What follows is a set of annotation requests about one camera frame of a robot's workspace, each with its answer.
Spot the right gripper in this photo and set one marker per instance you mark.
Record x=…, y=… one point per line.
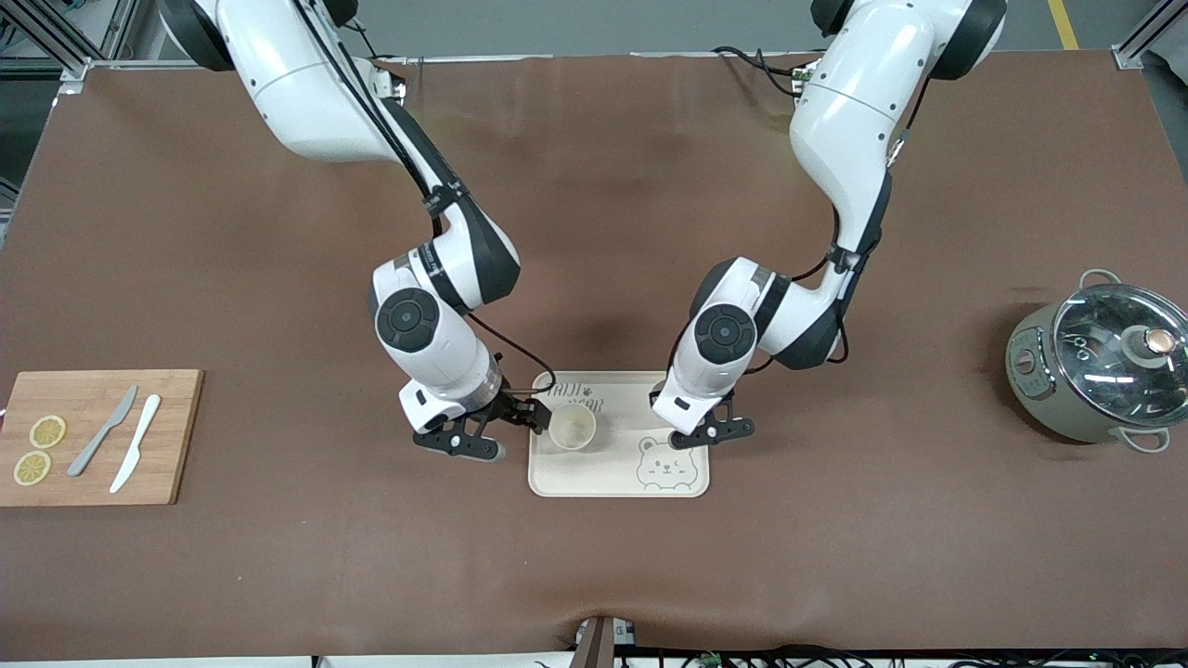
x=510, y=406

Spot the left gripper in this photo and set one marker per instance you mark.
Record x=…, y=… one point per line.
x=652, y=396

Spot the white plastic cup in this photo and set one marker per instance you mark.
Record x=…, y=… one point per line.
x=574, y=431

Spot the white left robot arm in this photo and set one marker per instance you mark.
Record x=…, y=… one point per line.
x=854, y=121

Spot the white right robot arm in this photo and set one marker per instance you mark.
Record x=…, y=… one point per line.
x=306, y=93

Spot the beige tray with bear print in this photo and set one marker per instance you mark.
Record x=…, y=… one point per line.
x=613, y=473

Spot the brown table mat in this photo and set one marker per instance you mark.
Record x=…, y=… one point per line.
x=594, y=186

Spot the wooden cutting board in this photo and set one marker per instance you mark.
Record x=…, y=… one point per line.
x=176, y=399

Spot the grey pot with glass lid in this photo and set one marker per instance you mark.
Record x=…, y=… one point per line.
x=1049, y=399

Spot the white plastic knife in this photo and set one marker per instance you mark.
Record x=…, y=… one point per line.
x=137, y=443

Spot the grey plastic knife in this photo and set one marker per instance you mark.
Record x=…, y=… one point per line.
x=103, y=432

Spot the lemon slice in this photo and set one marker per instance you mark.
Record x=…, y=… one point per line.
x=47, y=431
x=32, y=468

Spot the brown camera mount post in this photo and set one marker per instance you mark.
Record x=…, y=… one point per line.
x=594, y=645

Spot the aluminium frame profile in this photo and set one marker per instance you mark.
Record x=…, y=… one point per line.
x=70, y=57
x=1134, y=46

